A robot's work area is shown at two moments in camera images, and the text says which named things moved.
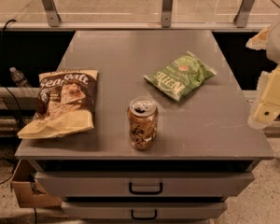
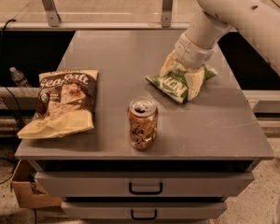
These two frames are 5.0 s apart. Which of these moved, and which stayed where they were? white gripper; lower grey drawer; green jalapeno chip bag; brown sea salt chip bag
Moved: white gripper
Stayed: lower grey drawer; green jalapeno chip bag; brown sea salt chip bag
